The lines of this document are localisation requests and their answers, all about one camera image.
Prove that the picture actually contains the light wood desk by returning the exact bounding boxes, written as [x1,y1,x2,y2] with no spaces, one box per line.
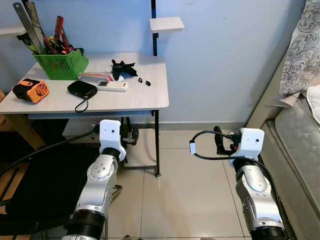
[0,51,170,179]

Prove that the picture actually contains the white remote control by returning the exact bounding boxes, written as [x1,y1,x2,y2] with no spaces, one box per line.
[96,80,129,92]

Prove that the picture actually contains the grey flat notebook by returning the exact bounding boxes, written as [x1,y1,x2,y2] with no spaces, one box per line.
[79,71,113,86]

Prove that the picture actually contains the grey quilted mattress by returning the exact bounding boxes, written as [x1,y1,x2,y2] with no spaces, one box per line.
[274,97,320,217]

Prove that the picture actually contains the black metal pole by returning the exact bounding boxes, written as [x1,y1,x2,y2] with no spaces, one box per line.
[150,0,159,57]

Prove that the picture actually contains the green plastic basket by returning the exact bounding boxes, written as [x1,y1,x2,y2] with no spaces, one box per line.
[33,48,90,81]

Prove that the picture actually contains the black chair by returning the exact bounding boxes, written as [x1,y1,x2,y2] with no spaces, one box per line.
[0,144,123,237]

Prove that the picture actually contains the brown wooden furniture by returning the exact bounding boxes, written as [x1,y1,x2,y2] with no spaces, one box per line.
[0,90,47,201]

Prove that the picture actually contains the orange black portable device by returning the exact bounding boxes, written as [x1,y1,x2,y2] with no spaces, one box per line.
[12,78,50,104]

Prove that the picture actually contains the grey floral patterned cloth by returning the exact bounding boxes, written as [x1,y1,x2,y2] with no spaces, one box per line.
[278,0,320,99]

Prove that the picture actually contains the white small shelf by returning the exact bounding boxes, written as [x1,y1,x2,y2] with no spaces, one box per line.
[150,16,185,33]
[0,25,27,37]

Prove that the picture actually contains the silver steel ruler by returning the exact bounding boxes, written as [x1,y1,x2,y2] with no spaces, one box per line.
[25,0,49,52]

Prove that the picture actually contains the grey metal square ruler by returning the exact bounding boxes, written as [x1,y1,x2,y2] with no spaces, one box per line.
[12,2,42,55]

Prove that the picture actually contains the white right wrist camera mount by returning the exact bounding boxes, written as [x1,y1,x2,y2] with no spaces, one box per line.
[229,128,266,168]

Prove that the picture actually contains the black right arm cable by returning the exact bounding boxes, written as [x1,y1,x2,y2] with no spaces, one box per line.
[189,130,289,240]

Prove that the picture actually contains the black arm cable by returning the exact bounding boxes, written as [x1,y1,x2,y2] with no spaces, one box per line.
[0,127,101,176]
[189,130,289,240]

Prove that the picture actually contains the beige bed frame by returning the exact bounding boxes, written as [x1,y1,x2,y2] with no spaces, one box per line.
[245,50,320,240]

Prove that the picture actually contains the black pouch with strap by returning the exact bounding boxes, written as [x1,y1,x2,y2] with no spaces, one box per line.
[67,80,98,113]

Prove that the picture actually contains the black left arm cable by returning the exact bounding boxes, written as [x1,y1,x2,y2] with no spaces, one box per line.
[0,127,101,176]

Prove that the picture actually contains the red handled pliers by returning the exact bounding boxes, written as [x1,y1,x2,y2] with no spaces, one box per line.
[52,15,72,54]

